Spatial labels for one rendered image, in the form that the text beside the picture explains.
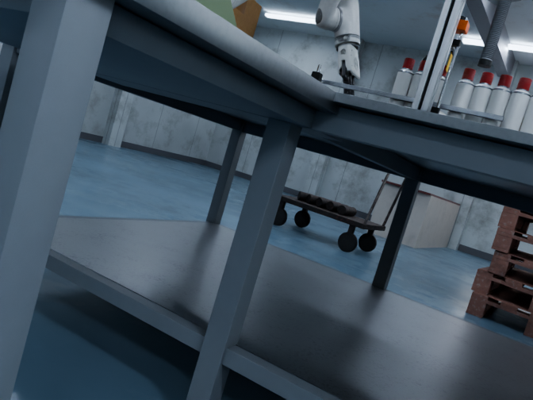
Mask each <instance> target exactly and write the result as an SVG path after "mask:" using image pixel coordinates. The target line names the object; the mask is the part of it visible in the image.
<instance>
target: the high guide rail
mask: <svg viewBox="0 0 533 400"><path fill-rule="evenodd" d="M323 84H325V85H329V86H334V87H340V88H344V89H348V90H355V91H359V92H363V93H367V94H374V95H378V96H382V97H386V98H393V99H397V100H401V101H405V102H413V100H414V98H411V97H407V96H403V95H399V94H392V93H388V92H384V91H379V90H372V89H368V88H364V87H357V86H353V85H349V84H345V83H338V82H333V81H330V80H326V79H324V82H323ZM439 108H440V109H443V110H449V111H454V112H458V113H464V114H469V115H473V116H477V117H483V118H488V119H492V120H495V121H503V120H504V116H500V115H496V114H491V113H485V112H481V111H476V110H469V109H465V108H461V107H457V106H450V105H446V104H442V103H441V105H440V107H439Z"/></svg>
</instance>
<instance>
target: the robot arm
mask: <svg viewBox="0 0 533 400"><path fill-rule="evenodd" d="M246 1H247V0H231V2H232V8H233V9H235V8H236V7H237V6H239V5H241V4H243V3H244V2H246ZM315 22H316V26H317V27H319V28H320V29H325V30H329V31H333V33H334V34H335V48H336V51H337V52H338V72H339V75H340V76H341V77H342V78H343V83H345V84H349V85H353V86H354V85H355V78H357V79H360V70H359V55H358V51H357V50H359V46H360V32H359V1H358V0H320V4H319V6H318V9H317V12H316V17H315ZM343 93H344V94H350V95H354V96H355V91H354V90H348V89H344V88H343Z"/></svg>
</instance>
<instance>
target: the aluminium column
mask: <svg viewBox="0 0 533 400"><path fill-rule="evenodd" d="M465 3H466V0H445V2H444V5H443V10H442V13H441V15H440V18H439V22H438V25H437V28H436V31H435V35H434V37H433V40H432V43H431V47H430V50H429V53H428V57H427V60H426V63H425V65H424V69H423V72H422V75H421V78H420V82H419V85H418V87H417V90H416V95H415V98H414V100H413V103H412V107H411V108H413V109H417V110H424V111H428V112H431V108H432V105H433V102H434V99H435V95H436V92H437V90H438V87H439V83H440V79H441V77H442V74H443V70H444V68H445V65H446V62H447V57H448V55H449V52H450V50H451V45H452V43H453V40H454V35H455V33H456V30H457V28H458V23H459V21H460V18H461V15H462V11H463V8H464V5H465Z"/></svg>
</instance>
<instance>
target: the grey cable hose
mask: <svg viewBox="0 0 533 400"><path fill-rule="evenodd" d="M511 3H512V0H499V1H498V4H497V8H496V11H495V14H494V16H493V20H492V23H491V26H490V28H489V33H488V35H487V38H486V42H485V45H484V48H483V50H482V51H483V52H482V54H481V58H480V59H479V61H478V63H477V65H478V66H479V67H483V68H491V65H492V62H493V57H494V53H495V51H496V48H497V45H498V41H499V39H500V35H501V33H502V32H501V31H502V29H503V28H504V23H505V21H506V20H505V19H506V17H507V16H508V11H509V9H510V8H509V7H510V5H511Z"/></svg>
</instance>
